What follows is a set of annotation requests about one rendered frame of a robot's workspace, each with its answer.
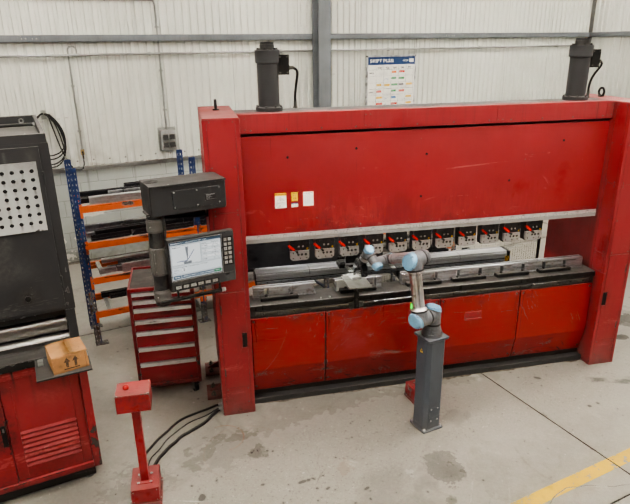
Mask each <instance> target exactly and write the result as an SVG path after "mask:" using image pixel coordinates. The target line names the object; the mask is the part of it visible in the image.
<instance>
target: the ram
mask: <svg viewBox="0 0 630 504"><path fill-rule="evenodd" d="M609 124H610V121H609V120H604V119H603V120H580V121H558V122H535V123H513V124H490V125H468V126H445V127H423V128H400V129H378V130H355V131H333V132H310V133H288V134H265V135H243V136H240V139H241V157H242V175H243V193H244V211H245V229H246V237H247V236H260V235H272V234H285V233H298V232H310V231H323V230H336V229H348V228H361V227H373V226H386V225H399V224H411V223H424V222H437V221H449V220H462V219H475V218H487V217H500V216H512V215H525V214H538V213H550V212H563V211H576V210H588V209H596V207H597V201H598V194H599V188H600V181H601V175H602V169H603V162H604V156H605V150H606V143H607V137H608V131H609ZM306 191H314V206H303V192H306ZM291 192H298V201H291ZM275 193H286V205H287V208H276V209H275ZM291 203H298V207H291ZM595 214H596V213H583V214H571V215H558V216H546V217H533V218H521V219H509V220H496V221H484V222H471V223H459V224H447V225H434V226H422V227H409V228H397V229H384V230H372V231H360V232H347V233H335V234H322V235H310V236H298V237H285V238H273V239H260V240H248V241H246V244H256V243H269V242H281V241H293V240H305V239H317V238H330V237H342V236H354V235H366V234H379V233H391V232H403V231H415V230H427V229H440V228H452V227H464V226H476V225H489V224H501V223H513V222H525V221H537V220H550V219H562V218H574V217H586V216H595Z"/></svg>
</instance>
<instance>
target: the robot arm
mask: <svg viewBox="0 0 630 504"><path fill-rule="evenodd" d="M430 260H431V254H430V252H429V251H428V250H426V249H419V250H416V251H414V252H404V253H387V254H385V255H382V256H379V257H377V256H376V254H375V253H374V247H373V246H371V245H367V246H366V247H365V248H364V249H363V252H362V254H360V257H359V258H356V259H355V261H356V262H355V261H354V262H355V265H356V266H357V267H354V266H353V275H356V274H357V272H358V271H359V270H361V277H367V276H368V275H367V269H368V268H367V263H368V262H369V264H370V265H371V266H372V268H373V269H374V270H375V271H379V270H381V269H382V268H383V266H384V265H387V264H394V263H402V265H403V267H404V269H405V270H406V271H407V273H408V274H409V278H410V288H411V297H412V308H411V314H410V315H409V316H408V321H409V324H410V325H411V326H412V327H413V328H415V329H420V328H422V330H421V335H422V336H423V337H425V338H428V339H438V338H441V337H442V329H441V312H442V311H441V306H439V305H437V304H434V303H427V304H425V301H424V291H423V281H422V272H423V271H424V269H423V266H425V265H427V264H428V263H429V262H430Z"/></svg>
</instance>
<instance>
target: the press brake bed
mask: <svg viewBox="0 0 630 504"><path fill-rule="evenodd" d="M592 283H593V276H587V277H578V278H568V279H559V280H549V281H540V282H530V283H521V284H511V285H502V286H492V287H483V288H473V289H464V290H454V291H445V292H435V293H426V294H424V300H426V299H431V303H434V304H437V305H439V306H441V310H442V312H441V329H442V332H443V333H445V334H446V335H448V336H449V339H446V340H445V348H444V362H443V376H442V378H444V377H452V376H461V375H468V374H477V373H484V372H490V371H497V370H504V369H512V368H520V367H527V366H535V365H543V364H550V363H557V362H565V361H571V360H579V359H580V357H581V354H579V353H578V352H577V347H578V346H579V343H580V341H581V338H582V335H583V333H584V330H585V325H586V319H587V313H588V307H589V301H590V295H591V289H592ZM410 302H412V297H411V295H407V296H397V297H388V298H378V299H369V300H359V308H354V301H350V302H340V303H331V304H321V305H312V306H302V307H293V308H283V309H274V310H264V311H255V312H250V319H251V337H252V355H253V373H254V391H255V404H258V403H264V402H271V401H279V400H287V399H292V398H301V397H309V396H317V395H324V394H331V393H337V392H344V391H352V390H359V389H366V388H373V387H381V386H389V385H397V384H404V383H406V381H409V380H413V379H415V378H416V350H417V340H418V336H417V335H415V334H414V332H415V331H417V330H415V329H414V328H413V327H412V326H411V325H410V324H408V312H409V303H410ZM473 311H481V317H482V319H477V320H468V321H465V320H464V318H465V312H473Z"/></svg>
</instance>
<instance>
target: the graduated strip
mask: <svg viewBox="0 0 630 504"><path fill-rule="evenodd" d="M583 213H596V209H588V210H576V211H563V212H550V213H538V214H525V215H512V216H500V217H487V218H475V219H462V220H449V221H437V222H424V223H411V224H399V225H386V226H373V227H361V228H348V229H336V230H323V231H310V232H298V233H285V234H272V235H260V236H247V237H246V241H248V240H260V239H273V238H285V237H298V236H310V235H322V234H335V233H347V232H360V231H372V230H384V229H397V228H409V227H422V226H434V225H447V224H459V223H471V222H484V221H496V220H509V219H521V218H533V217H546V216H558V215H571V214H583Z"/></svg>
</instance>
